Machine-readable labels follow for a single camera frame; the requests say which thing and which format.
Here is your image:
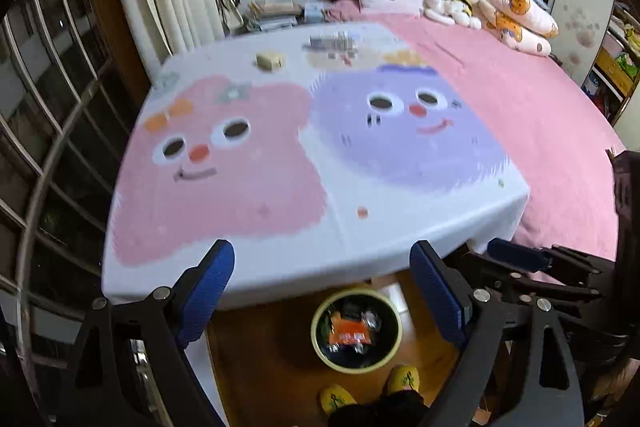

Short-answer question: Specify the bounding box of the stack of books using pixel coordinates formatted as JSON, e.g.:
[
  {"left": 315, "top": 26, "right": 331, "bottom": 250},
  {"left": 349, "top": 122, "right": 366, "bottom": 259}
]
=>
[{"left": 245, "top": 0, "right": 303, "bottom": 32}]

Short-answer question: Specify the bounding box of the beige square box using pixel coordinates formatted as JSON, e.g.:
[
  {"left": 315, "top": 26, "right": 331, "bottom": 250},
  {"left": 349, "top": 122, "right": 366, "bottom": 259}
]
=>
[{"left": 255, "top": 52, "right": 284, "bottom": 72}]

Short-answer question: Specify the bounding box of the folded cartoon quilt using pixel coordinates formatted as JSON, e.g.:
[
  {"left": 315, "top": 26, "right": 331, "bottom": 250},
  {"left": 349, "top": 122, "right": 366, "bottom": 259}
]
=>
[{"left": 473, "top": 0, "right": 559, "bottom": 57}]

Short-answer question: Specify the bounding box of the right yellow slipper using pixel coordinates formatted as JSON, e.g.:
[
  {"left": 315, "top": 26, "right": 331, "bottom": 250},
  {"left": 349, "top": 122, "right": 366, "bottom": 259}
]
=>
[{"left": 386, "top": 365, "right": 420, "bottom": 395}]

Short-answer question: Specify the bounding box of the white wardrobe with shelves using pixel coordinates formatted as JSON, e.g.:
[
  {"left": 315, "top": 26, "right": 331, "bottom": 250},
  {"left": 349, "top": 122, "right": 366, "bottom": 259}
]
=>
[{"left": 552, "top": 0, "right": 639, "bottom": 136}]

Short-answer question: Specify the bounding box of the orange snack packet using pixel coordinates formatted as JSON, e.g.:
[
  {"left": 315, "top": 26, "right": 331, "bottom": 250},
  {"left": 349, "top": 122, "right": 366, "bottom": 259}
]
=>
[{"left": 328, "top": 312, "right": 372, "bottom": 346}]

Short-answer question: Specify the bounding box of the metal window grille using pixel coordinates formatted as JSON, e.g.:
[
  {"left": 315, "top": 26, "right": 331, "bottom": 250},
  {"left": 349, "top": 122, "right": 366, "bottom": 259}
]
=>
[{"left": 1, "top": 0, "right": 136, "bottom": 410}]

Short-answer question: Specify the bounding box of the yellow rimmed trash bin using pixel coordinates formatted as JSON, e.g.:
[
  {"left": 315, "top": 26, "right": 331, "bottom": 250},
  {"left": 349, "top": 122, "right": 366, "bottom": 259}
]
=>
[{"left": 310, "top": 287, "right": 404, "bottom": 375}]

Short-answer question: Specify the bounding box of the white plush toy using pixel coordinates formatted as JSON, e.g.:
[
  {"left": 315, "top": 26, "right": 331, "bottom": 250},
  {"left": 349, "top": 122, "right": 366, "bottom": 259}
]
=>
[{"left": 422, "top": 0, "right": 482, "bottom": 30}]

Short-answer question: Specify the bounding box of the pink bed sheet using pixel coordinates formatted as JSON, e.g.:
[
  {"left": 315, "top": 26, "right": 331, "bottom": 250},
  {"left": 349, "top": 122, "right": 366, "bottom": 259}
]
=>
[{"left": 328, "top": 0, "right": 625, "bottom": 260}]

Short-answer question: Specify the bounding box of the cartoon printed tablecloth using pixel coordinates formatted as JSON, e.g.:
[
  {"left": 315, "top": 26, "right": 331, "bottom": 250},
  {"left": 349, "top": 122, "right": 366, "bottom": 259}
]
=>
[{"left": 102, "top": 22, "right": 529, "bottom": 308}]

